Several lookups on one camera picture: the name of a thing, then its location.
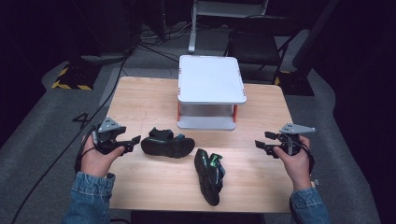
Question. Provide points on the black folding chair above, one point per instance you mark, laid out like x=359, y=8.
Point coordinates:
x=253, y=43

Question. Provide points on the black yellow striped stand base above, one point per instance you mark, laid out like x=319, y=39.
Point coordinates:
x=76, y=77

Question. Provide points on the white two-tier shoe rack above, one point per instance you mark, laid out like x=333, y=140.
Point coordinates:
x=210, y=79

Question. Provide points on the black stand with pole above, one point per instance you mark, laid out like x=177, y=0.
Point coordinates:
x=299, y=82

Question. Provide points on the person's right hand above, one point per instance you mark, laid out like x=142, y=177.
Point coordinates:
x=295, y=168

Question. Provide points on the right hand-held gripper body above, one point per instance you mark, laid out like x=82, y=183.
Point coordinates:
x=294, y=128

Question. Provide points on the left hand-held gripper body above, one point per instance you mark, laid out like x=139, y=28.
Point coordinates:
x=109, y=125

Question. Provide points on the white metal stand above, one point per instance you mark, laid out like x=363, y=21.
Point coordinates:
x=193, y=37

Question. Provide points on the person's left hand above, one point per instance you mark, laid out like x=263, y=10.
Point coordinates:
x=96, y=163

